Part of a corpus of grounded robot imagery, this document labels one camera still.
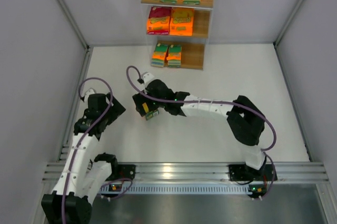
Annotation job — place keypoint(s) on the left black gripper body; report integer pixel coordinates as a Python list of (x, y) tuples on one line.
[(116, 106)]

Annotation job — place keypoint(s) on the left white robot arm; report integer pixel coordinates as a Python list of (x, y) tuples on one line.
[(87, 166)]

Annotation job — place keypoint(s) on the pink Scrub Mommy box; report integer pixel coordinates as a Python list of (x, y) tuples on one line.
[(158, 22)]

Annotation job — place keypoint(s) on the orange yellow sponge pack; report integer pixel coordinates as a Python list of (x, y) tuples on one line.
[(151, 114)]

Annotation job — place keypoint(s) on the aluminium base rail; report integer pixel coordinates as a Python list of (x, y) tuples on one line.
[(216, 178)]

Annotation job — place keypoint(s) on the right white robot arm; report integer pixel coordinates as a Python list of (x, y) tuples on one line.
[(244, 119)]

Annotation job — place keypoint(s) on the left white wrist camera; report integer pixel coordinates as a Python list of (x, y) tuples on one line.
[(86, 95)]

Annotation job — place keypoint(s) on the small green orange sponge pack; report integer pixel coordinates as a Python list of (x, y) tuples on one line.
[(174, 56)]

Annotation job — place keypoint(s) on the orange Scrub Daddy box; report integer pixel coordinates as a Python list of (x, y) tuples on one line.
[(181, 23)]

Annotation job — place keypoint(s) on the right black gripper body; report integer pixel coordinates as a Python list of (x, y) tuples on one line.
[(142, 104)]

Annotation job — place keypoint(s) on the clear acrylic shelf unit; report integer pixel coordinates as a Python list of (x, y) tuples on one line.
[(152, 39)]

